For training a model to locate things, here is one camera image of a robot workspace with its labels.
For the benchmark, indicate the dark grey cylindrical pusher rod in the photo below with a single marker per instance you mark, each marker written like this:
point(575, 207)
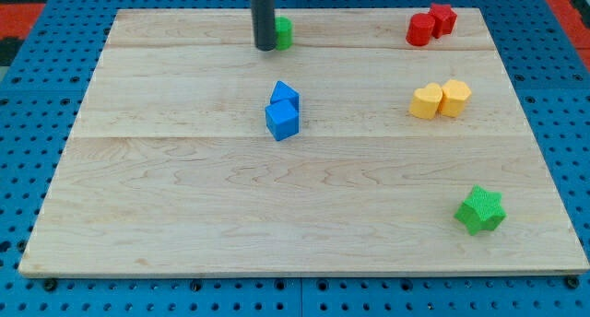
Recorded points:
point(263, 20)

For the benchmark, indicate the red star block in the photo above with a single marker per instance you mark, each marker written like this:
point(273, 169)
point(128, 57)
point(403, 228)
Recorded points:
point(444, 18)

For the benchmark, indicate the green star block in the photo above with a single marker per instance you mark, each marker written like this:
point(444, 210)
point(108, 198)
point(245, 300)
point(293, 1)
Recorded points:
point(481, 210)

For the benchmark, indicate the green cylinder block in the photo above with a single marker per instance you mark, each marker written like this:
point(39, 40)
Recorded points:
point(284, 28)

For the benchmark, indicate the blue triangle block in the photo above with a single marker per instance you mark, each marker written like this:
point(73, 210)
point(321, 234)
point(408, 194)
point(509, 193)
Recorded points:
point(282, 91)

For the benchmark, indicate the blue cube block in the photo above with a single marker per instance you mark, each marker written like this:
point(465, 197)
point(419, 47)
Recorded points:
point(282, 120)

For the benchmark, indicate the red cylinder block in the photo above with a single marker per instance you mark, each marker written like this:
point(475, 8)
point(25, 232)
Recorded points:
point(420, 28)

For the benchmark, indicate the light wooden board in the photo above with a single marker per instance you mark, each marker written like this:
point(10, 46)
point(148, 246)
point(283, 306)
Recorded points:
point(170, 171)

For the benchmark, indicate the yellow heart block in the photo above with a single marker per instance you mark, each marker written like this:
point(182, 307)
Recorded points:
point(425, 101)

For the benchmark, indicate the yellow hexagon block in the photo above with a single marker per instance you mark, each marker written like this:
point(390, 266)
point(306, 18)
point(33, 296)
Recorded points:
point(455, 96)

